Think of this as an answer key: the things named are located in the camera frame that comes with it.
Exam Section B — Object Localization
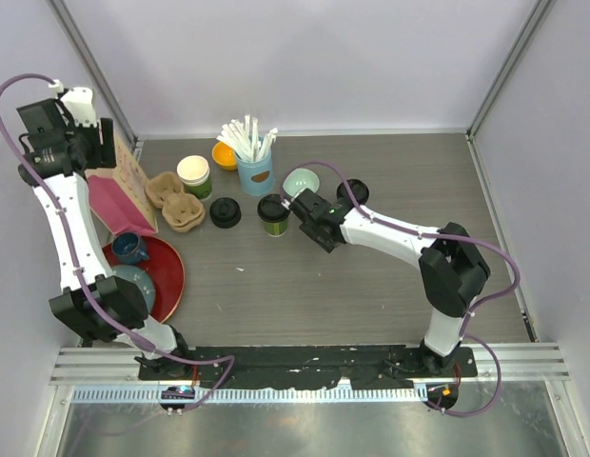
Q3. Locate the black cup lid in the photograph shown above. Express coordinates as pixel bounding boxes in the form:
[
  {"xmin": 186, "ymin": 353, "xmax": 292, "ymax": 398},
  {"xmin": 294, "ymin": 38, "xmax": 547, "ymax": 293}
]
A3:
[
  {"xmin": 336, "ymin": 178, "xmax": 370, "ymax": 201},
  {"xmin": 257, "ymin": 193, "xmax": 290, "ymax": 224}
]

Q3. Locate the pink paper gift bag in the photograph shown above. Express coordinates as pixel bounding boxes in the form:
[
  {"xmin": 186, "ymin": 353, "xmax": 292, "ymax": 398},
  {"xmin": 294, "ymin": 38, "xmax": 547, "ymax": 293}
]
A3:
[{"xmin": 86, "ymin": 133, "xmax": 158, "ymax": 236}]

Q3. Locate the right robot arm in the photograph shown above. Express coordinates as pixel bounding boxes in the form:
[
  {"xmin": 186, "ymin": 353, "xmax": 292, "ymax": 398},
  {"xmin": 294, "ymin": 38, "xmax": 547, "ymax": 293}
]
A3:
[{"xmin": 288, "ymin": 189, "xmax": 491, "ymax": 376}]

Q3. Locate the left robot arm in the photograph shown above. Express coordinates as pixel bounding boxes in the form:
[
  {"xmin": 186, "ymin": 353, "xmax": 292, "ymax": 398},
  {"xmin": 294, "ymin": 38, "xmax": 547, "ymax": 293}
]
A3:
[{"xmin": 17, "ymin": 96, "xmax": 193, "ymax": 380}]

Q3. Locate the light green ceramic bowl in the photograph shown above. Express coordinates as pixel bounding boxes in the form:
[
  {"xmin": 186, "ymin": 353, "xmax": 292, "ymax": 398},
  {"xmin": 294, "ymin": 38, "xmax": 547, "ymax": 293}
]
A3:
[{"xmin": 282, "ymin": 168, "xmax": 321, "ymax": 197}]

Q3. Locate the blue straw holder cup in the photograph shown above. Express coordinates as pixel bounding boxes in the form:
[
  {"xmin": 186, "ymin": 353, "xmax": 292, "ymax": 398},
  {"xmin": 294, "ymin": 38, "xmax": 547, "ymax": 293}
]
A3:
[{"xmin": 236, "ymin": 149, "xmax": 275, "ymax": 196}]

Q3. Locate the stack of black lids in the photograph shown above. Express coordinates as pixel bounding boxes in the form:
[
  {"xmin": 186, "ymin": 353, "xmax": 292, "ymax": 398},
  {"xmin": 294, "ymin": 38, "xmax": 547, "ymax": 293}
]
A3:
[{"xmin": 209, "ymin": 197, "xmax": 242, "ymax": 229}]

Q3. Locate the stack of paper cups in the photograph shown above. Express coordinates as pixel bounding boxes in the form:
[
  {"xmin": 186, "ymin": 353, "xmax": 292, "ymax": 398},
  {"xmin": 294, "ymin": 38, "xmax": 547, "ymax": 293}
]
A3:
[{"xmin": 177, "ymin": 155, "xmax": 212, "ymax": 200}]

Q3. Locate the small dark blue cup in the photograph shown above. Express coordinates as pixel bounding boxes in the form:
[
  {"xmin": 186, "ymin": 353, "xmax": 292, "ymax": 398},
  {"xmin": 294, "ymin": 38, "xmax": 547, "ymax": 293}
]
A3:
[{"xmin": 111, "ymin": 232, "xmax": 149, "ymax": 265}]

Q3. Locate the cardboard cup carrier tray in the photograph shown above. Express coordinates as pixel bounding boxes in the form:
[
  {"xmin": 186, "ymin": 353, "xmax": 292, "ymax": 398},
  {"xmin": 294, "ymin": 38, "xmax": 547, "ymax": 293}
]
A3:
[{"xmin": 145, "ymin": 171, "xmax": 206, "ymax": 233}]

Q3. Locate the orange bowl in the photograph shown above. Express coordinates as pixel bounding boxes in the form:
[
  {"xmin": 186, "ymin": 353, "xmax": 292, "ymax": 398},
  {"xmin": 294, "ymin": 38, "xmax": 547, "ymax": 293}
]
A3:
[{"xmin": 211, "ymin": 142, "xmax": 238, "ymax": 171}]

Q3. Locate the grey blue plate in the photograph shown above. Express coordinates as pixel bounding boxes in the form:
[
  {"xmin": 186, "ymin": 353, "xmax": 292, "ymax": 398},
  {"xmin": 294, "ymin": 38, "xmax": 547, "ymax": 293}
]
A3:
[{"xmin": 112, "ymin": 265, "xmax": 156, "ymax": 312}]

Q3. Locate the red round tray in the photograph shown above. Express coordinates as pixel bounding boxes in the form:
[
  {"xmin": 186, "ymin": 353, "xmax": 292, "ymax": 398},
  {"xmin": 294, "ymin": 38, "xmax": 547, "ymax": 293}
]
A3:
[{"xmin": 103, "ymin": 236, "xmax": 185, "ymax": 323}]

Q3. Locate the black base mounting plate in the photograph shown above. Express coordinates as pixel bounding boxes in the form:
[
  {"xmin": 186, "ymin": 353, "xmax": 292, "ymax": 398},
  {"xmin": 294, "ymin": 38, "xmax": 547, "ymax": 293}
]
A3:
[{"xmin": 137, "ymin": 344, "xmax": 480, "ymax": 390}]

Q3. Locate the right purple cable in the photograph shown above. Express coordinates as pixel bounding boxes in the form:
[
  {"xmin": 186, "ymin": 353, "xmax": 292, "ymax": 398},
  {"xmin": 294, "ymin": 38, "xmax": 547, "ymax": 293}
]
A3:
[{"xmin": 279, "ymin": 160, "xmax": 521, "ymax": 420}]

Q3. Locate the purple cable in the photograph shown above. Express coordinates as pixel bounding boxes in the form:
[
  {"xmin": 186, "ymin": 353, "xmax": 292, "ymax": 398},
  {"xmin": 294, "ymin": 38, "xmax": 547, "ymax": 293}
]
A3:
[
  {"xmin": 279, "ymin": 160, "xmax": 521, "ymax": 420},
  {"xmin": 0, "ymin": 73, "xmax": 236, "ymax": 415}
]

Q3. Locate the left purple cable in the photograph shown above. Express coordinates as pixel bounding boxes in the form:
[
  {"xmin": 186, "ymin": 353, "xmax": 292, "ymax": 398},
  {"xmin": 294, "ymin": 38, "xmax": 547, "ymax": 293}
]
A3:
[{"xmin": 0, "ymin": 73, "xmax": 236, "ymax": 415}]

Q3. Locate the aluminium frame rail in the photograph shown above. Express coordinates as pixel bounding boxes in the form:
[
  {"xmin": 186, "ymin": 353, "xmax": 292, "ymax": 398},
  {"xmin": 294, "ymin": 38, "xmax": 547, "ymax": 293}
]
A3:
[{"xmin": 49, "ymin": 343, "xmax": 571, "ymax": 386}]

